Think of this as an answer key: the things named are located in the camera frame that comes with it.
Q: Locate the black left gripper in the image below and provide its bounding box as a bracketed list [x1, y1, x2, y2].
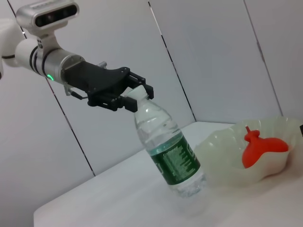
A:
[62, 61, 155, 113]

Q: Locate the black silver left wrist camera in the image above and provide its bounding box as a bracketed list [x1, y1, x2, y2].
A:
[16, 1, 80, 49]

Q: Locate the red-orange toy orange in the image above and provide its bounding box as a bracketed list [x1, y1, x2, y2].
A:
[241, 126, 289, 169]

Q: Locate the pale green glass fruit plate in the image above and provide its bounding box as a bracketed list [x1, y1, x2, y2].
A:
[194, 115, 303, 188]

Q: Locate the clear bottle with green label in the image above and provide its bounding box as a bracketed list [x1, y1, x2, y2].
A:
[125, 85, 207, 199]

